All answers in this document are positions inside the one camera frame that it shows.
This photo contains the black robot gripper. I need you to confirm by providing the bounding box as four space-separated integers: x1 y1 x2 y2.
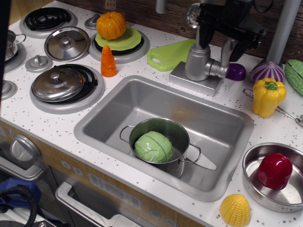
197 0 266 62

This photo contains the grey vertical pole right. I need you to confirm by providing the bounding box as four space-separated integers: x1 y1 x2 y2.
266 0 301 64

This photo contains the purple toy eggplant piece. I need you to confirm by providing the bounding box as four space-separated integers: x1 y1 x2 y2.
226 63 246 81

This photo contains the silver toy faucet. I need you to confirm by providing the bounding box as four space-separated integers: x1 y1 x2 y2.
169 25 224 97

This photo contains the clear crystal knob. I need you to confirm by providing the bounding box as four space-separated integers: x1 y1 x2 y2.
186 3 200 29

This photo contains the purple toy onion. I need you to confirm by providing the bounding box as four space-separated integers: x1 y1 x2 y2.
250 61 284 83

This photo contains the green cutting board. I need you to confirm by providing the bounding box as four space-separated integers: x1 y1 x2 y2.
147 39 195 72

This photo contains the grey pole top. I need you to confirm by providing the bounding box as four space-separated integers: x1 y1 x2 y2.
155 0 167 14

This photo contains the yellow toy bell pepper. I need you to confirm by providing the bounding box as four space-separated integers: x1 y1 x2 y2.
252 78 287 118

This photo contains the green toy bitter gourd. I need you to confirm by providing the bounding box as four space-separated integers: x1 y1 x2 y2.
285 59 303 95

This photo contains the green round plate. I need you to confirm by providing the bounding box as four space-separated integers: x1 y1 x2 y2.
95 27 142 51

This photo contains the grey toy sink basin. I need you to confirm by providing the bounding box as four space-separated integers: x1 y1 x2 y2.
74 76 254 202

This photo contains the metal tongs utensil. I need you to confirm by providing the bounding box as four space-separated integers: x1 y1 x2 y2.
243 88 303 127

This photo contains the orange toy pumpkin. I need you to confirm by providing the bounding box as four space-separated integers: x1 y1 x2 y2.
96 11 126 40

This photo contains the orange toy carrot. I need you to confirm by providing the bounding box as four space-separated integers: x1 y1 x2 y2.
101 45 117 77

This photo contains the green toy cabbage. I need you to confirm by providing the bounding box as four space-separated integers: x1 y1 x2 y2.
134 131 173 163

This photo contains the grey stove knob top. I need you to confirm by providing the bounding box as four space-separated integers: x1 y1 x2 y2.
84 14 100 30

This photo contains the grey stove knob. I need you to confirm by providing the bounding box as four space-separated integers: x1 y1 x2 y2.
25 55 53 73
1 80 17 100
84 14 100 30

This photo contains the red toy pepper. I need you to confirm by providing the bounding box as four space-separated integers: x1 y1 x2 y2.
257 153 293 190

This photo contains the steel lid upper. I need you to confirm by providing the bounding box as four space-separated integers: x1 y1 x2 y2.
44 26 90 62

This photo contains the burner front with lid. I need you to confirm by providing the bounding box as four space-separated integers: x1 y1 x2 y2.
30 64 105 114

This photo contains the yellow toy corn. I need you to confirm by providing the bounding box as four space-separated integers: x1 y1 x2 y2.
220 194 250 227

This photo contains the steel round pan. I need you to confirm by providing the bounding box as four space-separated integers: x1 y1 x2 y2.
242 142 303 213

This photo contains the steel lid on burner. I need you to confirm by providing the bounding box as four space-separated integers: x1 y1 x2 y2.
31 68 84 102

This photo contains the grey stove knob middle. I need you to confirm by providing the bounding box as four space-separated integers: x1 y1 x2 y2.
25 55 53 73

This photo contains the black coil burner back left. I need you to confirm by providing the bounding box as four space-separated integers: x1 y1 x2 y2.
19 7 78 39

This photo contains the small steel pot left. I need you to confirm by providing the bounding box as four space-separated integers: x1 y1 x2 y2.
5 30 27 61

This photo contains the burner far left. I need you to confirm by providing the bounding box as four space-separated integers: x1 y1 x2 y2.
4 44 27 73

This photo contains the grey stove knob left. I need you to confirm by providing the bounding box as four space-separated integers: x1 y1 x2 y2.
1 80 17 100

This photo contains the grey oven dial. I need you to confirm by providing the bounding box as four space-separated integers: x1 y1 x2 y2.
10 134 41 162

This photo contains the blue clamp object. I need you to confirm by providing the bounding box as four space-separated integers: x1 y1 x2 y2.
0 178 42 210

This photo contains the steel pot with handles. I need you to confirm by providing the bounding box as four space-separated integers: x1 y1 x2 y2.
119 118 202 177

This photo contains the oven door handle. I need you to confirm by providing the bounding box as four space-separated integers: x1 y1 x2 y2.
0 157 45 182

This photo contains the black braided cable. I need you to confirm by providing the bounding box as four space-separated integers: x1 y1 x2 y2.
0 185 38 227

